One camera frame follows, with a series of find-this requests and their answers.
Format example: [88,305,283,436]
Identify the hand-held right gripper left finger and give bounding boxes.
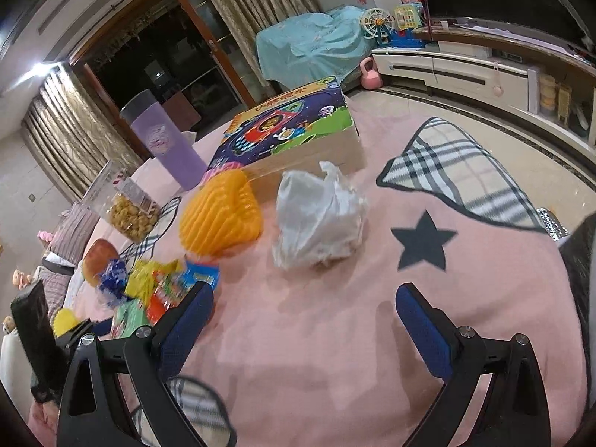
[56,280,215,447]

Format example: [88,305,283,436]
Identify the white television cabinet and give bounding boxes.
[371,16,596,150]

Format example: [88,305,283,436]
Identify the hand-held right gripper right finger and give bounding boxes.
[396,283,552,447]

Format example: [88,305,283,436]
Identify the white bin with black bag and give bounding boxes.
[559,216,596,383]

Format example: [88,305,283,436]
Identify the striped pillow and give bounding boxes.
[37,265,75,308]
[49,202,98,261]

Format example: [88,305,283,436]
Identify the silver foil mat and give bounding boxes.
[535,206,570,239]

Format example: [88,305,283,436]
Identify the white plastic bag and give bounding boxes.
[271,161,368,270]

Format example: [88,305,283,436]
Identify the green yellow activity cube toy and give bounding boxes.
[395,4,422,33]

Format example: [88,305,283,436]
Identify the turquoise covered armchair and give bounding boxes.
[255,4,373,98]

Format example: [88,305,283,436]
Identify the stacked cream containers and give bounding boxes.
[539,74,557,115]

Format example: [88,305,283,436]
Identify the beige patterned curtain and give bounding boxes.
[21,63,143,203]
[191,0,322,108]

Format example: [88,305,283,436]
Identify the pink blanket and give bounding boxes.
[28,91,596,447]

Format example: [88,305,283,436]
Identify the purple bottle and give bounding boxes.
[120,89,208,191]

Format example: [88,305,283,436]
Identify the wooden glass sliding door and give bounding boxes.
[70,0,261,136]

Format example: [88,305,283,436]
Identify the blue snack wrapper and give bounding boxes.
[95,258,131,305]

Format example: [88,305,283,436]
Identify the red yellow apple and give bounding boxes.
[81,239,121,287]

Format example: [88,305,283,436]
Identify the pink kettlebell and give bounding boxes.
[359,57,385,90]

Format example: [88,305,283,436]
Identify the blue yellow snack packet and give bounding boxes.
[184,261,219,289]

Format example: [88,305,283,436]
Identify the colourful picture book box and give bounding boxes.
[205,76,366,187]

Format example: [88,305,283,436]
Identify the clear jar of yellow snacks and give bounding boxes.
[88,161,164,244]

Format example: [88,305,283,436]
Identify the red snack wrapper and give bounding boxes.
[144,279,187,327]

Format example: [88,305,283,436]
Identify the yellow plastic toy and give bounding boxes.
[52,308,80,338]

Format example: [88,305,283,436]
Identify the orange foam fruit net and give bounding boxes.
[179,170,264,259]

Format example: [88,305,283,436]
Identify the ferris wheel toy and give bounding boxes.
[361,8,424,50]

